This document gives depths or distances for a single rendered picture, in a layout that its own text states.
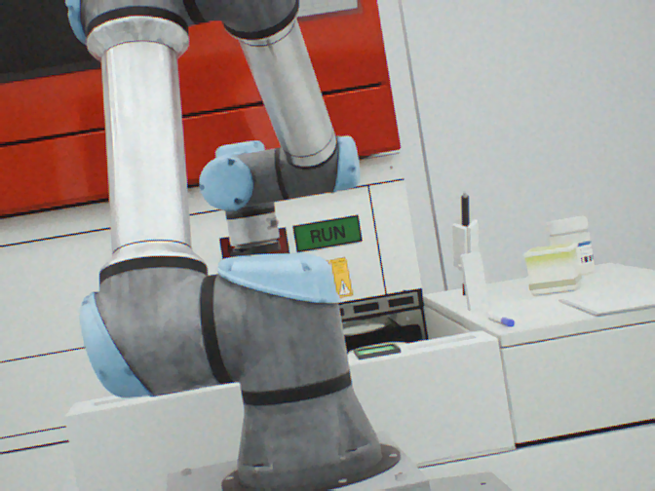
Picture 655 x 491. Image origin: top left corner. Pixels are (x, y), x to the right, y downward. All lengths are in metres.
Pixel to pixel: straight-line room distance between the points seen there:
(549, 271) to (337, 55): 0.53
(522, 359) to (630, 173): 2.29
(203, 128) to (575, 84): 1.89
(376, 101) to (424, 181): 1.57
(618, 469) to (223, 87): 0.93
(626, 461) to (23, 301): 1.07
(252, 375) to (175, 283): 0.12
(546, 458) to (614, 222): 2.26
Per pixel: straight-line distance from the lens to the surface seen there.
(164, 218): 1.32
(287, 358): 1.24
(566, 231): 2.10
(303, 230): 2.16
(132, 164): 1.34
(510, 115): 3.75
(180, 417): 1.56
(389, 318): 2.18
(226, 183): 1.71
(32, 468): 2.24
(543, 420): 1.61
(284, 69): 1.53
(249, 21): 1.45
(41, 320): 2.20
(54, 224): 2.18
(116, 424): 1.57
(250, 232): 1.82
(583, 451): 1.64
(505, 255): 3.75
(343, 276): 2.18
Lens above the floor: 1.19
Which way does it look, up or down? 3 degrees down
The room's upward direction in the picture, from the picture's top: 9 degrees counter-clockwise
